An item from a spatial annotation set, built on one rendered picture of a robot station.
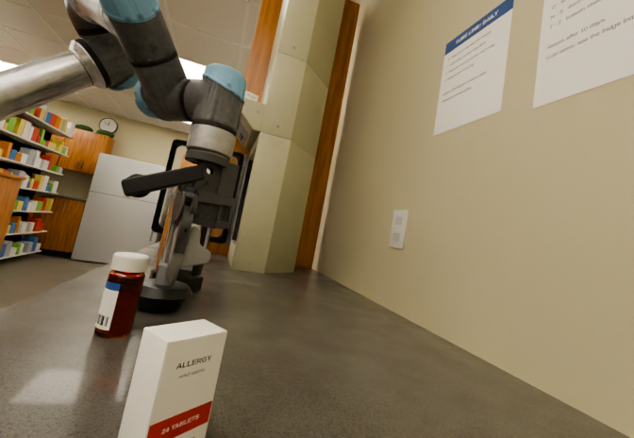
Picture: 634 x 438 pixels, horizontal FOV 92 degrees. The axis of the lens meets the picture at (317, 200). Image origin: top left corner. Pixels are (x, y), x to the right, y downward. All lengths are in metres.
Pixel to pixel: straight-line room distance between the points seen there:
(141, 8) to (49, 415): 0.48
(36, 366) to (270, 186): 0.81
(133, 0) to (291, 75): 0.71
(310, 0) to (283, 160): 0.61
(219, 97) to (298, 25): 0.78
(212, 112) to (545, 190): 0.57
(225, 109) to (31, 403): 0.41
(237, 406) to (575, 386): 0.46
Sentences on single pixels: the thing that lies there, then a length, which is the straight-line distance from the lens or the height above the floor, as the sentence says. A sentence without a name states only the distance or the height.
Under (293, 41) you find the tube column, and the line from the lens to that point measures 1.25.
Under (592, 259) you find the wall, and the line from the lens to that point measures 0.59.
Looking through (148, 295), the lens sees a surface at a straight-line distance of 0.52.
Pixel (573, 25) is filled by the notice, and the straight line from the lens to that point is 0.76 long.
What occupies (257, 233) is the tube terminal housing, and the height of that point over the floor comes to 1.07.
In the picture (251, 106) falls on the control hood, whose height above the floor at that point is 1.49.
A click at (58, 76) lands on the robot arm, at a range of 0.94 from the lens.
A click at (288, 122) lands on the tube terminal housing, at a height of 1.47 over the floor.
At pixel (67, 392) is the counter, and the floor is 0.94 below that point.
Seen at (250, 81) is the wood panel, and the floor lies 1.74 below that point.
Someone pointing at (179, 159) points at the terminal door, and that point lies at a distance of 1.42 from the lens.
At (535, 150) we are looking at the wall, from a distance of 0.68.
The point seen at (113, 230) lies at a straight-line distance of 6.14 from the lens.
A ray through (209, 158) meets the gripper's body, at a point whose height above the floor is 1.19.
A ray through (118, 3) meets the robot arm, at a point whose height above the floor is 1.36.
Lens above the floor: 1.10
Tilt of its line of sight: 7 degrees up
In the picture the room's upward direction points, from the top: 11 degrees clockwise
